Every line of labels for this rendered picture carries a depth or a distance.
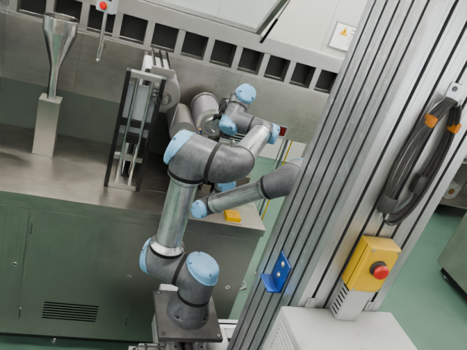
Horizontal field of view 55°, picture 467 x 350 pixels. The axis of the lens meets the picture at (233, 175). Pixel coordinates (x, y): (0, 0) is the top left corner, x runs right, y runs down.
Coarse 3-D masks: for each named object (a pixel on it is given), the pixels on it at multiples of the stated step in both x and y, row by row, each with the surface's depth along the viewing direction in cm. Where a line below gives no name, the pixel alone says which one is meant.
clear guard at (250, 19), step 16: (160, 0) 212; (176, 0) 210; (192, 0) 209; (208, 0) 208; (224, 0) 206; (240, 0) 205; (256, 0) 204; (272, 0) 203; (208, 16) 220; (224, 16) 219; (240, 16) 217; (256, 16) 216
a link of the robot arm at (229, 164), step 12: (252, 120) 163; (264, 120) 164; (252, 132) 152; (264, 132) 155; (276, 132) 161; (240, 144) 140; (252, 144) 142; (264, 144) 152; (216, 156) 126; (228, 156) 127; (240, 156) 130; (252, 156) 135; (216, 168) 126; (228, 168) 127; (240, 168) 129; (252, 168) 136; (216, 180) 128; (228, 180) 129
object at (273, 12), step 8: (144, 0) 211; (152, 0) 212; (280, 0) 200; (176, 8) 216; (272, 8) 209; (280, 8) 206; (200, 16) 219; (272, 16) 212; (232, 24) 224; (264, 24) 220; (272, 24) 215; (256, 32) 227
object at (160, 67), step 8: (152, 48) 219; (152, 56) 205; (160, 56) 209; (168, 56) 214; (152, 64) 199; (160, 64) 203; (168, 64) 201; (152, 72) 190; (160, 72) 190; (168, 72) 191
